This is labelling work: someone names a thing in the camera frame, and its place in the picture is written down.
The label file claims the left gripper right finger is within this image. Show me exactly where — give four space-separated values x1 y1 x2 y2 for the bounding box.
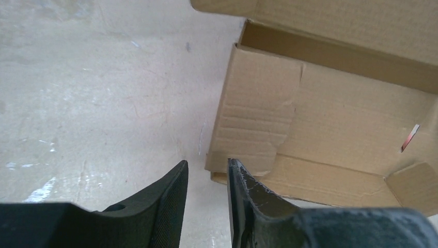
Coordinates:
227 159 437 247

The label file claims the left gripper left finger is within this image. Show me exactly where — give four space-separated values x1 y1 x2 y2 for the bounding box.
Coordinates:
1 160 189 247

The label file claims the brown cardboard box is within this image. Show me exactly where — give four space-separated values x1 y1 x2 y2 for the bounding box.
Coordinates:
191 1 437 216

